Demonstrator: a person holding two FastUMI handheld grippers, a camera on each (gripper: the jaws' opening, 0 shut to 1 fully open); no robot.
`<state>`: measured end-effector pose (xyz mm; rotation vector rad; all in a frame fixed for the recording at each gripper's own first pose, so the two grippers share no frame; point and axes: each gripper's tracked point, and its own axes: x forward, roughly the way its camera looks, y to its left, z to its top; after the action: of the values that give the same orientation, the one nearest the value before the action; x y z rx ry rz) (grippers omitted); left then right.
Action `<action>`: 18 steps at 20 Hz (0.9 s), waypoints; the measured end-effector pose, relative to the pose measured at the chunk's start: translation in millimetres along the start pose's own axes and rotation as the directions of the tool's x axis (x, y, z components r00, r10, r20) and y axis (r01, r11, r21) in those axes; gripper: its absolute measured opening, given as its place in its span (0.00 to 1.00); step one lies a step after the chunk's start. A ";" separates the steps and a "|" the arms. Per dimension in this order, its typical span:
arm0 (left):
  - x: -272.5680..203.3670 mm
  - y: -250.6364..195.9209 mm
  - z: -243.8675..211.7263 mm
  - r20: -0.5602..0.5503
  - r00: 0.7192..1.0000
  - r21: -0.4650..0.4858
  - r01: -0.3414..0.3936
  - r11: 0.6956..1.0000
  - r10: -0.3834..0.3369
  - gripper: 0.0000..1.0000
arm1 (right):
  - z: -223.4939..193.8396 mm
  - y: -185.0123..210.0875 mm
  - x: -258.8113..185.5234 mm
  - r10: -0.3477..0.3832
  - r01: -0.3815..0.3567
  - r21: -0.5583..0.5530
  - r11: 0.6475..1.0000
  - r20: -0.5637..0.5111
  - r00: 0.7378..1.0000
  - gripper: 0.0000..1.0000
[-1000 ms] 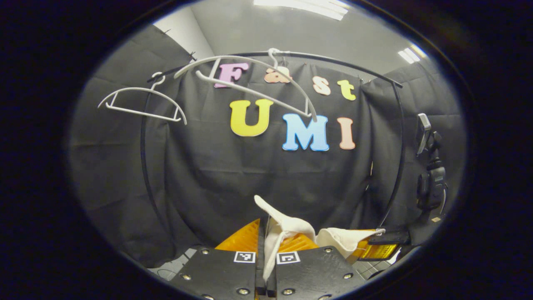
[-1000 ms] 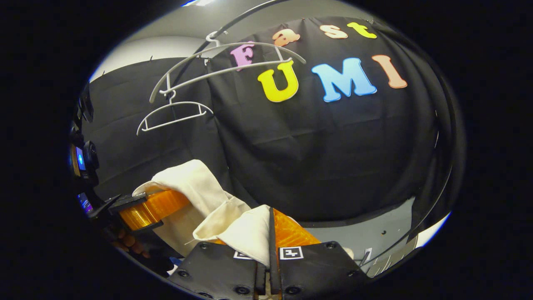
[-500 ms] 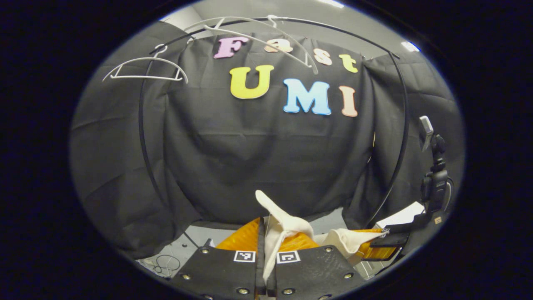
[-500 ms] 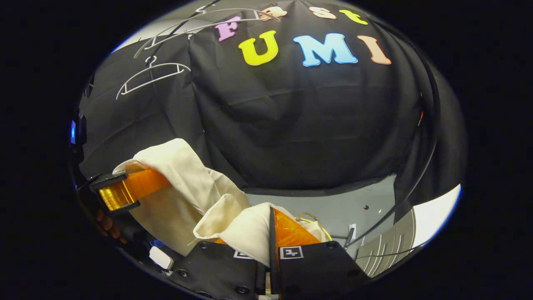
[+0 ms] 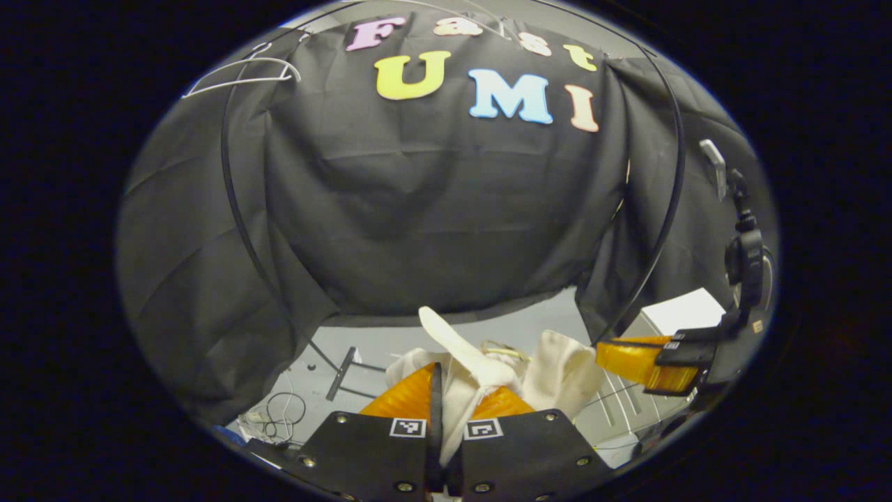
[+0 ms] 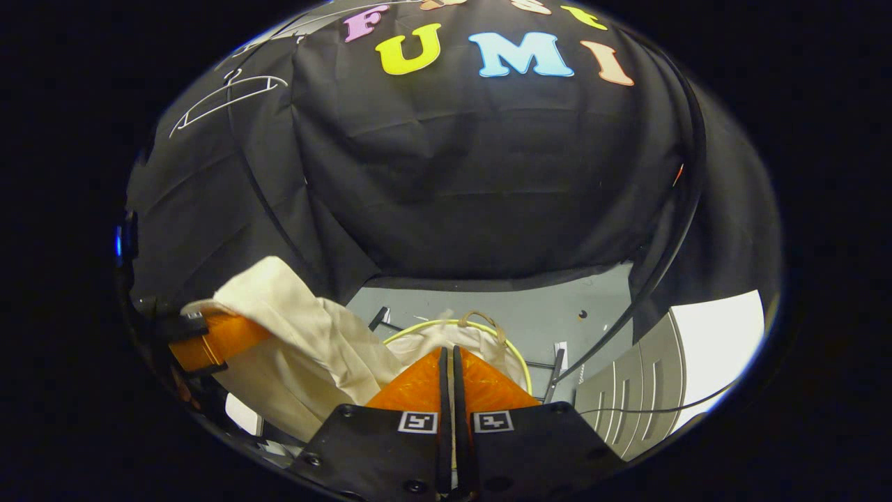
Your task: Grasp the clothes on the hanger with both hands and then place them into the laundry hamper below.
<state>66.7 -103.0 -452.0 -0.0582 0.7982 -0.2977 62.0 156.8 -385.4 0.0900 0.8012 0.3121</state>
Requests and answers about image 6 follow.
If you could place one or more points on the cream button-up shirt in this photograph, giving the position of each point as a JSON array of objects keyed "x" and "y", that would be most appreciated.
[{"x": 300, "y": 348}]

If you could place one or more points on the white plastic clothes hanger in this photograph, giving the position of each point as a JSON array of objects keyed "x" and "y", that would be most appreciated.
[{"x": 244, "y": 83}]

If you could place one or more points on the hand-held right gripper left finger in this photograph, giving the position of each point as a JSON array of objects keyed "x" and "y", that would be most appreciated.
[{"x": 390, "y": 446}]

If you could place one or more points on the white panel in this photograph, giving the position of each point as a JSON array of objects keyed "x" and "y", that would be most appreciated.
[{"x": 718, "y": 341}]

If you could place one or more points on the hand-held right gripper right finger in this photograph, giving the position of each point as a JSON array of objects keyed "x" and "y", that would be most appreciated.
[{"x": 529, "y": 446}]

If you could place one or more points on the black clothes rack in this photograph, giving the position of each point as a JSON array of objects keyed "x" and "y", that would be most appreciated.
[{"x": 697, "y": 167}]

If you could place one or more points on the black backdrop cloth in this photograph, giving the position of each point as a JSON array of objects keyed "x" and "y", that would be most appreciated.
[{"x": 488, "y": 174}]

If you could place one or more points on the white laundry hamper yellow rim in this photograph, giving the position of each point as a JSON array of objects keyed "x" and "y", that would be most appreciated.
[{"x": 418, "y": 345}]

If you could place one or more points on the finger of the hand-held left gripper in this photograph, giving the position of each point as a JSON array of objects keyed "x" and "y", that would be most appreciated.
[{"x": 216, "y": 338}]

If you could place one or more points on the grey cabinet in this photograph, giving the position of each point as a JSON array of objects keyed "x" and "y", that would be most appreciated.
[{"x": 641, "y": 390}]

